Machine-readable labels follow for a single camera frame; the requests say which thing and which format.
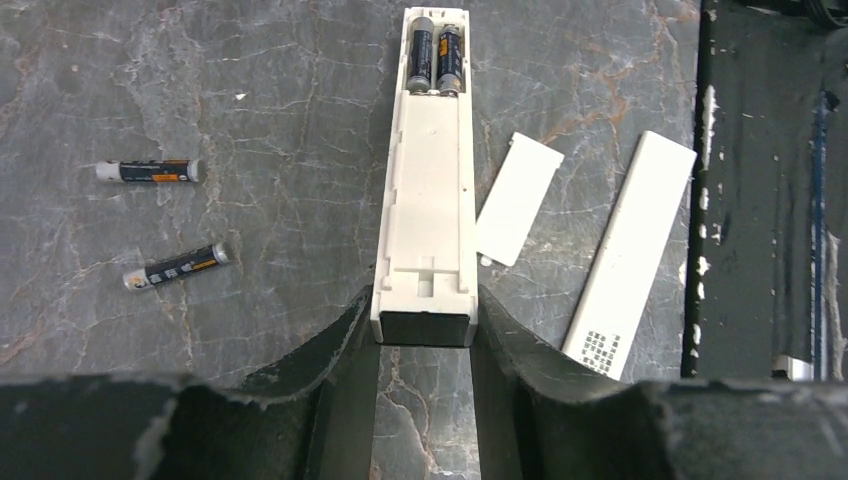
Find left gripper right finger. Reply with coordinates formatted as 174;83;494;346
470;289;847;479

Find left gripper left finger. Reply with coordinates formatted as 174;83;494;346
1;288;380;479

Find long white remote back cover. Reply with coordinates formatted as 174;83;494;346
562;131;696;380

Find black aaa battery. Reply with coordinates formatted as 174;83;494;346
95;160;204;183
406;16;434;93
123;242;234;291
436;25;462;96

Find white battery cover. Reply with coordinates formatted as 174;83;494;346
476;132;564;266

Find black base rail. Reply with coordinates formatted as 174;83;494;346
681;1;847;379

